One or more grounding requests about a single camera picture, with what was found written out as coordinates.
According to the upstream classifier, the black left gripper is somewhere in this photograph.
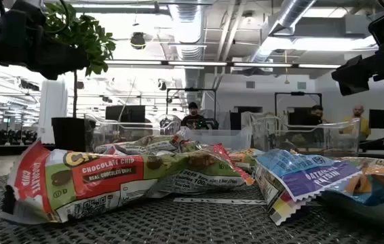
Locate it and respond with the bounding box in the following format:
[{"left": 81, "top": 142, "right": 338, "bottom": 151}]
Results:
[{"left": 0, "top": 9, "right": 91, "bottom": 81}]

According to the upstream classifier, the oatmeal raisin granola bar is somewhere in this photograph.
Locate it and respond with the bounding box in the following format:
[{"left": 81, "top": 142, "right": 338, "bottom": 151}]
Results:
[{"left": 252, "top": 148, "right": 362, "bottom": 226}]

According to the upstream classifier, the chocolate chip granola bar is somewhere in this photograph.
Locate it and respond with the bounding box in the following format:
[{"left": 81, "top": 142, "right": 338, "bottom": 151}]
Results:
[
  {"left": 0, "top": 139, "right": 256, "bottom": 225},
  {"left": 171, "top": 134, "right": 204, "bottom": 153},
  {"left": 95, "top": 135, "right": 179, "bottom": 155}
]

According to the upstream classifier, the long ceiling light strip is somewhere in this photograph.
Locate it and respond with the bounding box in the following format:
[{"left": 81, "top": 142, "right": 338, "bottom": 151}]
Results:
[
  {"left": 105, "top": 59, "right": 163, "bottom": 66},
  {"left": 297, "top": 63, "right": 342, "bottom": 70},
  {"left": 232, "top": 62, "right": 294, "bottom": 68},
  {"left": 168, "top": 60, "right": 229, "bottom": 67}
]

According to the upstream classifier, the person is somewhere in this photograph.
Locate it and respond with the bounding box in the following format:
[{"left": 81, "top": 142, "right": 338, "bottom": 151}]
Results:
[
  {"left": 180, "top": 101, "right": 210, "bottom": 130},
  {"left": 343, "top": 104, "right": 372, "bottom": 140},
  {"left": 300, "top": 104, "right": 325, "bottom": 126}
]

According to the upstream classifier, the green leafy indoor tree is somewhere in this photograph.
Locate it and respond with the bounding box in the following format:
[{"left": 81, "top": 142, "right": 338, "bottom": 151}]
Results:
[{"left": 44, "top": 1, "right": 117, "bottom": 119}]

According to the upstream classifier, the black computer monitor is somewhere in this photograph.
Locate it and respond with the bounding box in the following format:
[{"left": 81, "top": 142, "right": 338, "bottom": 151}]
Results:
[
  {"left": 105, "top": 104, "right": 147, "bottom": 123},
  {"left": 368, "top": 108, "right": 384, "bottom": 129}
]

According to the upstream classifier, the yellow hanging pendant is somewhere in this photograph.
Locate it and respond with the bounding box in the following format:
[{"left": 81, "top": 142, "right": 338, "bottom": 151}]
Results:
[{"left": 283, "top": 49, "right": 290, "bottom": 85}]

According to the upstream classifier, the black square planter pot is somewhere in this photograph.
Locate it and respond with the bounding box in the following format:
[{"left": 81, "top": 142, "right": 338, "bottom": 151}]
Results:
[{"left": 51, "top": 117, "right": 90, "bottom": 154}]

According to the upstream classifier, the clear plastic bin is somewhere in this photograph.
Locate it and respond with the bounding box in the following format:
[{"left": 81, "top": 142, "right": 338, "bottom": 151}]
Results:
[
  {"left": 83, "top": 113, "right": 182, "bottom": 153},
  {"left": 251, "top": 117, "right": 362, "bottom": 157}
]

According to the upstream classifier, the black ceiling spotlight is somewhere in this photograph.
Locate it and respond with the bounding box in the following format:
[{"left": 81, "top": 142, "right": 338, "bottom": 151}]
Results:
[{"left": 130, "top": 32, "right": 147, "bottom": 51}]

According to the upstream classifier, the translucent white plastic bin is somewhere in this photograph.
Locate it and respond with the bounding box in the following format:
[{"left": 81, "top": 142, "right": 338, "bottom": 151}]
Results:
[{"left": 180, "top": 127, "right": 252, "bottom": 152}]

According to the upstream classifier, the white label strip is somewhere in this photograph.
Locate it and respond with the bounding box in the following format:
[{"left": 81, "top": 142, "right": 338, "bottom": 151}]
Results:
[{"left": 173, "top": 197, "right": 267, "bottom": 205}]

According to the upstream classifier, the grey woven table mat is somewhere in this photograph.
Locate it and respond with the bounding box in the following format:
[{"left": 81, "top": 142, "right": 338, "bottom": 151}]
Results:
[{"left": 0, "top": 174, "right": 384, "bottom": 244}]

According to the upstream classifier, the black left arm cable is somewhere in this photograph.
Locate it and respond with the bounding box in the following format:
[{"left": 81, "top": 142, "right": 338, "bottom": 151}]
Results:
[{"left": 42, "top": 0, "right": 70, "bottom": 35}]

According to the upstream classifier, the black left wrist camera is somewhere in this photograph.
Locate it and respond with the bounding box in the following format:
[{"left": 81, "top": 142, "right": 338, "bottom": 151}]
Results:
[{"left": 1, "top": 0, "right": 47, "bottom": 24}]

